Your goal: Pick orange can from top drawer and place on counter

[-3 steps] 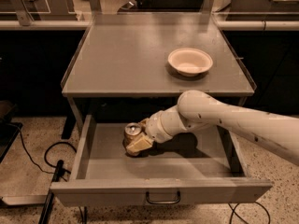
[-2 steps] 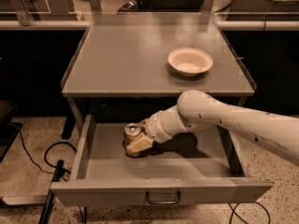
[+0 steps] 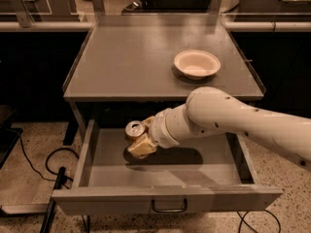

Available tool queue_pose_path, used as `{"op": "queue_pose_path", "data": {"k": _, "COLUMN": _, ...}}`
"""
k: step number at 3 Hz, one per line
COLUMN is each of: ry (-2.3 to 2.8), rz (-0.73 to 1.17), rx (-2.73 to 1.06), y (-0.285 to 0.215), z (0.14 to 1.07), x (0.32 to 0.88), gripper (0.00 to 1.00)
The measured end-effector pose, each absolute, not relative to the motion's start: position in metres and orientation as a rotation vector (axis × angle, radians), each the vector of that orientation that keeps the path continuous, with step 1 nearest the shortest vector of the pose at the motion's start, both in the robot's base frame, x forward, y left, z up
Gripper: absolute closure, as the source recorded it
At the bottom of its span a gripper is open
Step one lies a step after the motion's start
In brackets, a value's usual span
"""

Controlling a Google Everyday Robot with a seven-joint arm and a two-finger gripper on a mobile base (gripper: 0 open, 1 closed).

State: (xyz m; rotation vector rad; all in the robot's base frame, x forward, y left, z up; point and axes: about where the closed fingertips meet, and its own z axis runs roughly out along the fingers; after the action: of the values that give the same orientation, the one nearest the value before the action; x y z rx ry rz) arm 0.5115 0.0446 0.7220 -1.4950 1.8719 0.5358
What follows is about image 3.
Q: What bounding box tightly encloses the grey open drawer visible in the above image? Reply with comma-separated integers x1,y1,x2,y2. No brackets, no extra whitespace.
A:
52,119,282,216

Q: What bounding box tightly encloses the black floor cable left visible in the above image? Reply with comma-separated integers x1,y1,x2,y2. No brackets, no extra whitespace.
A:
6,126,81,183

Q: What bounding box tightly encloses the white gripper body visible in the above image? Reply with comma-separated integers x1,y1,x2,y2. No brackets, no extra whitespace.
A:
149,109,179,149

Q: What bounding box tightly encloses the black floor cable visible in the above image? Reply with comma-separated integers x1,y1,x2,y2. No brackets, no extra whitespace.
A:
6,126,81,183
237,209,283,233

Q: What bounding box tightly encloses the black floor cable right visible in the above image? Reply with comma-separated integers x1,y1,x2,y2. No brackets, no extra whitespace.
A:
237,209,283,233

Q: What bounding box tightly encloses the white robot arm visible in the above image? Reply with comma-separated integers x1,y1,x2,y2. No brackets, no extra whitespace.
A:
125,86,311,171

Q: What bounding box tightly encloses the grey cabinet counter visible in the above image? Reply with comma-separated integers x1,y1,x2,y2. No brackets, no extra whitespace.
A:
63,14,264,133

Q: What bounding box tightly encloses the white paper bowl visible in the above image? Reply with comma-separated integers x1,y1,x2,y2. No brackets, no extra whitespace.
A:
174,50,221,80

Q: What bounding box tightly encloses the black drawer handle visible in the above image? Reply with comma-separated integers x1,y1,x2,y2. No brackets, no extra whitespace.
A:
151,199,188,214

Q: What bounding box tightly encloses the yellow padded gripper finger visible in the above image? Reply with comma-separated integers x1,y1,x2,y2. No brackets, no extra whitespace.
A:
142,116,155,128
127,133,157,159

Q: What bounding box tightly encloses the orange soda can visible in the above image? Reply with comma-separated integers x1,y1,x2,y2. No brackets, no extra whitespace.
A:
124,120,146,143

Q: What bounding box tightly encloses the dark object left edge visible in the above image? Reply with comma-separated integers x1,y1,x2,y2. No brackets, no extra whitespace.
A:
0,105,23,169

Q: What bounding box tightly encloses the black power strip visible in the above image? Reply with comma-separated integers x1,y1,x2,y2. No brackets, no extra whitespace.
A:
40,167,66,233

